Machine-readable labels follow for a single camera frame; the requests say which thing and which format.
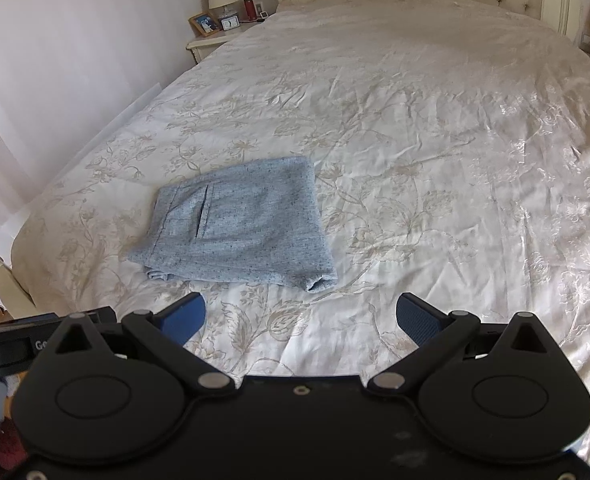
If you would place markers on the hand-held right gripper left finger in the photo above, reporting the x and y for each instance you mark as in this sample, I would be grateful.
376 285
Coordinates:
182 319

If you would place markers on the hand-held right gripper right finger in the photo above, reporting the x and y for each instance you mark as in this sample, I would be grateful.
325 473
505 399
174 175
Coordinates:
417 321

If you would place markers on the light blue speckled pants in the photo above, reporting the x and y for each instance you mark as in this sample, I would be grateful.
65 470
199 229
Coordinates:
245 230

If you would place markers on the dark red cloth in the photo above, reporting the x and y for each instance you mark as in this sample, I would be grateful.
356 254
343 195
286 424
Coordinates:
9 442

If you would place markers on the cream floral bedspread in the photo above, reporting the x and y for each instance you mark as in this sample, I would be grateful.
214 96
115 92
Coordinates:
400 135

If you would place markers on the small white clock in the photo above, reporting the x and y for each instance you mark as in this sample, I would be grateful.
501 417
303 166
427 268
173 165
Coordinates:
230 23

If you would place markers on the red bottle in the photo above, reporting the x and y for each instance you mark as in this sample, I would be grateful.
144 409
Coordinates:
248 8

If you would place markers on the small white device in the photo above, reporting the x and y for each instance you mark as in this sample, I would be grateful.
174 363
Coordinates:
262 11

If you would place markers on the wooden photo frame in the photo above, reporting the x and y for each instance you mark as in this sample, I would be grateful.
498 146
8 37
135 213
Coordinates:
205 24

